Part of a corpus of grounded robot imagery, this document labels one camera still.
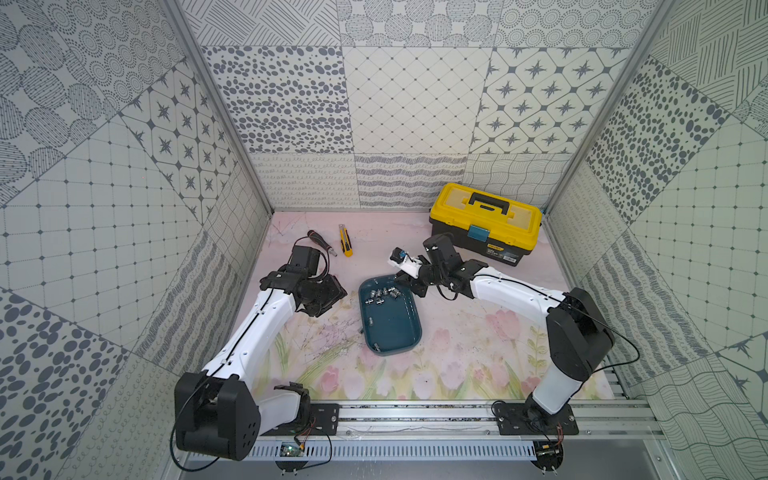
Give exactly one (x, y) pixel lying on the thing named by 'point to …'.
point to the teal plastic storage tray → (390, 316)
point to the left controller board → (290, 449)
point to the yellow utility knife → (345, 241)
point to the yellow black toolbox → (483, 224)
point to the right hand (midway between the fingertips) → (402, 277)
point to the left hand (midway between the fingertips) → (340, 291)
